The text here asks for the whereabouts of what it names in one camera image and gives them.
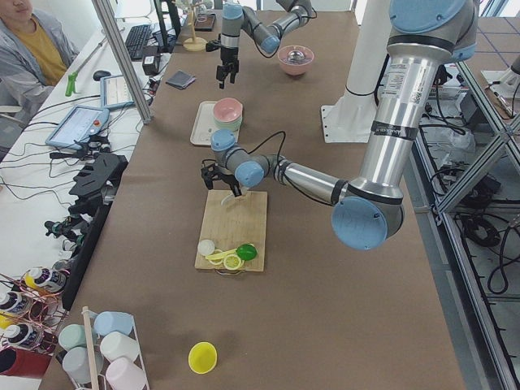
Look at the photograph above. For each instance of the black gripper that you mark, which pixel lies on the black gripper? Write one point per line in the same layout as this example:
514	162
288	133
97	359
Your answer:
226	177
227	57

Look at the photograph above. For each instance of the small pink bowl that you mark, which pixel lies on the small pink bowl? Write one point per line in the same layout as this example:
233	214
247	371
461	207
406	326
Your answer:
227	109

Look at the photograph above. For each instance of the white ceramic spoon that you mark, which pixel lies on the white ceramic spoon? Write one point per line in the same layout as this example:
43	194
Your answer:
230	198

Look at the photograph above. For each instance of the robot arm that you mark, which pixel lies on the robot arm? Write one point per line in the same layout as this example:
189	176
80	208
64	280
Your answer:
368	209
237	19

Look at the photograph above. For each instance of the large pink bowl with ice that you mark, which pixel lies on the large pink bowl with ice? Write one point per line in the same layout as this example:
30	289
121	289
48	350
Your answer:
294	70

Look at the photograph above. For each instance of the wooden mug tree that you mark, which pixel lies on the wooden mug tree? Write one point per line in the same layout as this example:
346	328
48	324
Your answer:
193	9

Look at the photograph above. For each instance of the grey folded cloth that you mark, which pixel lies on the grey folded cloth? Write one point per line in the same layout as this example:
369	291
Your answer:
181	80

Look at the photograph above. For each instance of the bamboo cutting board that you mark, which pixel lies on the bamboo cutting board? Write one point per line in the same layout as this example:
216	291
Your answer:
236	224

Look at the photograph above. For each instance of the green stacked bowls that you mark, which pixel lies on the green stacked bowls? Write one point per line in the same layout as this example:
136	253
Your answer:
231	125

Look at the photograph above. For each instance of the cream rabbit tray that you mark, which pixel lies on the cream rabbit tray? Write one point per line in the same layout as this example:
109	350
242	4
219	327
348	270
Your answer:
204	125

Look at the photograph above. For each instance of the green lime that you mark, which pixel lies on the green lime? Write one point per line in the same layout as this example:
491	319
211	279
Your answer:
246	252

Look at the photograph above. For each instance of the yellow plastic knife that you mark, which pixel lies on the yellow plastic knife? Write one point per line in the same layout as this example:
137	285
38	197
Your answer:
224	254

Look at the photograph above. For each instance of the lemon slice near lime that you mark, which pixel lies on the lemon slice near lime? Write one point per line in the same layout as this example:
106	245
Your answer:
233	262

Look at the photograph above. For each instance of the lemon slice near bun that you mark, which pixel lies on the lemon slice near bun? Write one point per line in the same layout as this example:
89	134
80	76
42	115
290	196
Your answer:
216	261

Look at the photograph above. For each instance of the black keyboard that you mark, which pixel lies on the black keyboard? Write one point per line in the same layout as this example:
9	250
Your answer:
137	40

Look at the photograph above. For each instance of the far teach pendant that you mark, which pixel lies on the far teach pendant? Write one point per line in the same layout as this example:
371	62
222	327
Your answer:
114	93

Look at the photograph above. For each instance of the teach pendant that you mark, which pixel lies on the teach pendant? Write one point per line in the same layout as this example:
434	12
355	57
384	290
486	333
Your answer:
114	93
78	126

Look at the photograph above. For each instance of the near teach pendant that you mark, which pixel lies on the near teach pendant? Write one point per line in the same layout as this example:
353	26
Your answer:
78	126

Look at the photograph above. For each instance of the yellow plastic cup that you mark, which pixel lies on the yellow plastic cup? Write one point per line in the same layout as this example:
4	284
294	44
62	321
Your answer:
202	358

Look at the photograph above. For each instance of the seated person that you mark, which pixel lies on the seated person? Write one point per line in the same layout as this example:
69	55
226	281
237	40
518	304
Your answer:
35	54

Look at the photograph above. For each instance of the cup rack with pastel cups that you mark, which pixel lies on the cup rack with pastel cups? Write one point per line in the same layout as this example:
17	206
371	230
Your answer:
103	352

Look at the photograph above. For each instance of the paint bottles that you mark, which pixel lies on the paint bottles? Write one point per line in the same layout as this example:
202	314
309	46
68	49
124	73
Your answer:
31	309

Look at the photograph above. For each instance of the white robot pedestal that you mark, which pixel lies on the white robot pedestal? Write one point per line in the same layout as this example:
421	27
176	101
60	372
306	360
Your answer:
350	119

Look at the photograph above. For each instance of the aluminium frame post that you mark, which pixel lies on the aluminium frame post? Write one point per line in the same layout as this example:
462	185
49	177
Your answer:
106	17

